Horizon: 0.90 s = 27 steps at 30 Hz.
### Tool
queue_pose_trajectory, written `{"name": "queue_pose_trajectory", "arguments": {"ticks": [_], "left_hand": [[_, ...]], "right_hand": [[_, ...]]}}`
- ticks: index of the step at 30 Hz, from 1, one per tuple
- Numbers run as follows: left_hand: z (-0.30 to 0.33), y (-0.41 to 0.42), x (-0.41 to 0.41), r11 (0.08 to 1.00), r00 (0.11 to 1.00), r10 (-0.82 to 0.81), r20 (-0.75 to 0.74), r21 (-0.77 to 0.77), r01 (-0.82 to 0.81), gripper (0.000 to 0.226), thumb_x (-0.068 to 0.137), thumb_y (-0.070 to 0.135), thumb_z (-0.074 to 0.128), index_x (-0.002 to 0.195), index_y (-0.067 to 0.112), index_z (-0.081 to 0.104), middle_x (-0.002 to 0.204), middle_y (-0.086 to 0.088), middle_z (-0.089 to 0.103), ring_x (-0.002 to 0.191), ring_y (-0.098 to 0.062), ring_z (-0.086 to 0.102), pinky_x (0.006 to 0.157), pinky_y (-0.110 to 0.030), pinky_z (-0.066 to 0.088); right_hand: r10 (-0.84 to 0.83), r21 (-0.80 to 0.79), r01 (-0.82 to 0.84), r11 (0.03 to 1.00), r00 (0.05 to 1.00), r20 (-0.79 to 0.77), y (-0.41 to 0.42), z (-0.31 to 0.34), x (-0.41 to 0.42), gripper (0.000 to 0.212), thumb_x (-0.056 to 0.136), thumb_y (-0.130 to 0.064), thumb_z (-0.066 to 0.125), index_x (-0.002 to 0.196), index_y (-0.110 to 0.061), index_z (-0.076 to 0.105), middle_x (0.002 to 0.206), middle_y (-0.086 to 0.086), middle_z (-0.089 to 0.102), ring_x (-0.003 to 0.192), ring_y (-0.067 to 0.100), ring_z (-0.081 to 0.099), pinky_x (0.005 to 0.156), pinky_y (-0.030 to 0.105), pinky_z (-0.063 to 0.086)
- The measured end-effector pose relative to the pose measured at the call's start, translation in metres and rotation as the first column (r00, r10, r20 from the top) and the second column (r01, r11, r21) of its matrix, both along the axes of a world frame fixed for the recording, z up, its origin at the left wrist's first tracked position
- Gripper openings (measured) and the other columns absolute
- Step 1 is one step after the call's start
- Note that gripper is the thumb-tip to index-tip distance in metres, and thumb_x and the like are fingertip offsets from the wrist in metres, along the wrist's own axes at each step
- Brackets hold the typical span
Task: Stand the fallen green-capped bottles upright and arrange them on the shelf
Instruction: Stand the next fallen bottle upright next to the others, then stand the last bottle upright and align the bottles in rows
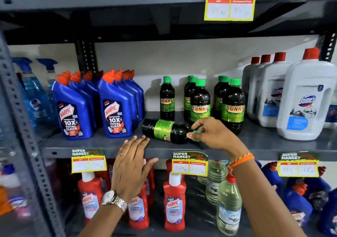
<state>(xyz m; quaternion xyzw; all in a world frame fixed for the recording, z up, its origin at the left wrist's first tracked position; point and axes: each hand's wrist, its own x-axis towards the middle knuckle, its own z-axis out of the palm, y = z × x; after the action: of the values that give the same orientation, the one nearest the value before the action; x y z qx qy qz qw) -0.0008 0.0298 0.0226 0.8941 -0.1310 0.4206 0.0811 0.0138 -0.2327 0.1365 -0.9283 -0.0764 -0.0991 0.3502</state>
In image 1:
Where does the person's right hand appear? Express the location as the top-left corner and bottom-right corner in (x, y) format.
(186, 117), (249, 161)

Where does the person's left hand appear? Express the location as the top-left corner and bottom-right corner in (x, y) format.
(111, 135), (159, 203)

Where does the dark green-label cleaner bottle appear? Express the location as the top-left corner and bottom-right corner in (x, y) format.
(142, 118), (201, 145)

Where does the person's right forearm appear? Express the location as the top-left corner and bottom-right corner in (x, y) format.
(231, 157), (308, 237)

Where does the person's left forearm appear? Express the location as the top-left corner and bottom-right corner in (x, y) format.
(78, 203), (127, 237)

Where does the yellow green price tag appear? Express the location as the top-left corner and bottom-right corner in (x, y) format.
(204, 0), (259, 22)
(71, 149), (107, 174)
(277, 152), (320, 178)
(171, 151), (209, 177)

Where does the row of red cleaner bottles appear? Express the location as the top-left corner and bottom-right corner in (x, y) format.
(77, 158), (187, 232)

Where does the group of dark green-capped bottles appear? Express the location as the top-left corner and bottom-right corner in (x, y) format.
(160, 75), (246, 136)

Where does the silver wristwatch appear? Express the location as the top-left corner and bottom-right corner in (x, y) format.
(101, 190), (128, 213)

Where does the grey metal shelf rack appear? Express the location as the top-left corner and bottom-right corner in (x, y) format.
(0, 0), (337, 237)

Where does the white jug red cap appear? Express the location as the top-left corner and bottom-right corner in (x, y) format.
(257, 52), (292, 128)
(323, 92), (337, 129)
(247, 54), (272, 121)
(241, 56), (261, 101)
(276, 47), (337, 141)

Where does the blue bottle orange cap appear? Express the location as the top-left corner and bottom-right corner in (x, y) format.
(317, 188), (337, 237)
(261, 162), (285, 193)
(303, 166), (332, 211)
(284, 182), (314, 227)

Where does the row of blue toilet cleaners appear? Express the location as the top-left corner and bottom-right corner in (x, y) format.
(52, 69), (145, 141)

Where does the blue spray bottle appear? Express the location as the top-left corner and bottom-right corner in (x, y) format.
(12, 57), (51, 130)
(37, 58), (58, 119)

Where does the white and orange bottle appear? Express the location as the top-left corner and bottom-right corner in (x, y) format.
(0, 164), (30, 217)

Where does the orange thread bracelet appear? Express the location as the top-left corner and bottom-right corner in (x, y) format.
(227, 152), (255, 175)

